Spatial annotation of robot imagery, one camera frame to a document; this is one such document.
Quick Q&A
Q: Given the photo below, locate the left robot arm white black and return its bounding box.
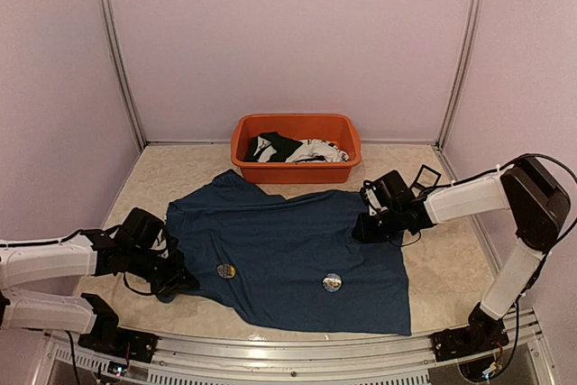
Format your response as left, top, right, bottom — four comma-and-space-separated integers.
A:
1, 207, 199, 353

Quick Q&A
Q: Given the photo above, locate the left aluminium corner post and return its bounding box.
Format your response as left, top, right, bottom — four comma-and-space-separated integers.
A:
97, 0, 148, 152

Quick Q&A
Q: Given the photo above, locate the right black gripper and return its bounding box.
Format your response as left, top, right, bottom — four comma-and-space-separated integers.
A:
353, 206, 403, 243

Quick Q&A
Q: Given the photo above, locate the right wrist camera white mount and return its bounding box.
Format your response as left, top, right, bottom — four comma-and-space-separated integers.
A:
360, 180, 383, 216

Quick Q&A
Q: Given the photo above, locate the black square display box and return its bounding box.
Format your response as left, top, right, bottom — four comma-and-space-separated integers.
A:
410, 164, 442, 192

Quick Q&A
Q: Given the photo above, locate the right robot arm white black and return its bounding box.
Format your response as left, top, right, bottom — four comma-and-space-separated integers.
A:
353, 153, 574, 353

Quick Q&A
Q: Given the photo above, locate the dark blue t-shirt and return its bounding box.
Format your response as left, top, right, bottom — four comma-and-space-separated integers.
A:
167, 170, 411, 335

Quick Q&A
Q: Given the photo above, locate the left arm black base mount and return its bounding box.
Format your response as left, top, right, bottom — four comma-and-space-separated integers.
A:
78, 328, 159, 363

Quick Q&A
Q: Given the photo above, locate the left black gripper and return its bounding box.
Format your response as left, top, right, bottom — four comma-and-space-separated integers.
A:
127, 245, 199, 297

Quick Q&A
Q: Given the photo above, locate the right aluminium corner post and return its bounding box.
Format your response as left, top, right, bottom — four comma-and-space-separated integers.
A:
435, 0, 483, 152

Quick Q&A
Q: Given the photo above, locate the black and white garment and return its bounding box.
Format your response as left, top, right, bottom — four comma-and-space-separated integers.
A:
243, 132, 350, 163

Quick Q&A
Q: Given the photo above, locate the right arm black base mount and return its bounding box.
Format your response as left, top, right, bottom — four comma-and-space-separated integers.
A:
430, 326, 509, 362

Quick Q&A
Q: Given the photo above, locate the orange plastic tub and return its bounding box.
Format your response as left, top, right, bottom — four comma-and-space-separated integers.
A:
231, 114, 362, 184

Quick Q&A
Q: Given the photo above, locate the aluminium corner post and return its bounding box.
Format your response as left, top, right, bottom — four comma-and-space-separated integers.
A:
435, 0, 483, 152
97, 0, 148, 152

